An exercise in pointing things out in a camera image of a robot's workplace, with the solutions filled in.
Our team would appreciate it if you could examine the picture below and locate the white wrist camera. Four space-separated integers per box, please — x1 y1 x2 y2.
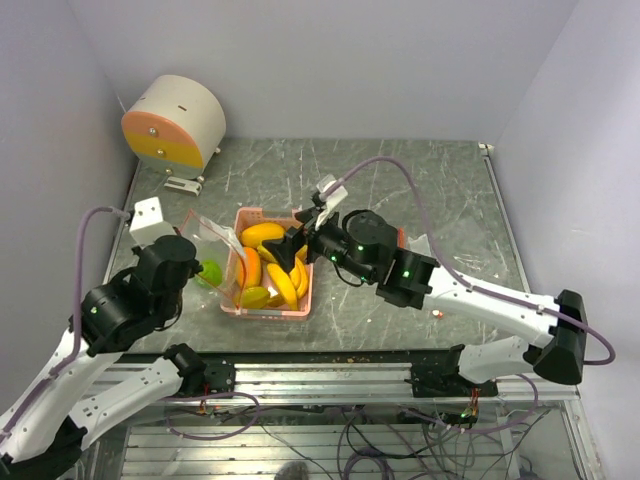
129 197 176 248
315 174 348 230

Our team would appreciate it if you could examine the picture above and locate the round cream drawer box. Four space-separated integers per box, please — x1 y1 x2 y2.
121 74 227 181

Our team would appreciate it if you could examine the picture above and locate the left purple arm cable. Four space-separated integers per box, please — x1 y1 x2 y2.
0 204 134 441

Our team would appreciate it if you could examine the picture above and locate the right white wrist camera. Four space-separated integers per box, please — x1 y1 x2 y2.
315 174 348 230

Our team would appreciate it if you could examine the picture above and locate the clear zip bag red zipper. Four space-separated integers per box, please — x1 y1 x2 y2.
179 209 244 312

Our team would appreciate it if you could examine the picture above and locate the yellow toy mango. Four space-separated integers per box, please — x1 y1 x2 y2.
240 222 285 248

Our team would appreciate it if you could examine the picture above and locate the white metal latch piece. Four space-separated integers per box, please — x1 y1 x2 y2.
164 176 202 196

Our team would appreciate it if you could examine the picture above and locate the orange toy fruit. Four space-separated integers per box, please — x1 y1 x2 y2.
235 247 262 289

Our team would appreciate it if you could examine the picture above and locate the green round toy fruit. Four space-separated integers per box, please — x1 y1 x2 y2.
194 260 223 288

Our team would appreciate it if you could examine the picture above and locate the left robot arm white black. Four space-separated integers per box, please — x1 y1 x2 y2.
1 235 207 479

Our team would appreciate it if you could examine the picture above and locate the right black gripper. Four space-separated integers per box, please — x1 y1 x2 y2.
263 204 375 283

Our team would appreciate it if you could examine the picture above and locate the yellow starfruit slice toy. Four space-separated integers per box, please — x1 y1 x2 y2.
238 286 271 310

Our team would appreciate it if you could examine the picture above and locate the aluminium mounting rail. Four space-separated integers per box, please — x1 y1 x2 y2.
89 359 581 401

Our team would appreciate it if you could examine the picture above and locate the pink plastic basket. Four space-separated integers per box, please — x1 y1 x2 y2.
221 207 314 321

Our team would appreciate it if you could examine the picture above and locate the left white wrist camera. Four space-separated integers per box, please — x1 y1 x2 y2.
129 197 176 248

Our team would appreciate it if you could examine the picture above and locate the yellow toy banana bunch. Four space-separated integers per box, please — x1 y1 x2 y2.
257 245 310 311

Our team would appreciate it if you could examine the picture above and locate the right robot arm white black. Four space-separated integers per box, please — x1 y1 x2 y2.
264 208 586 396

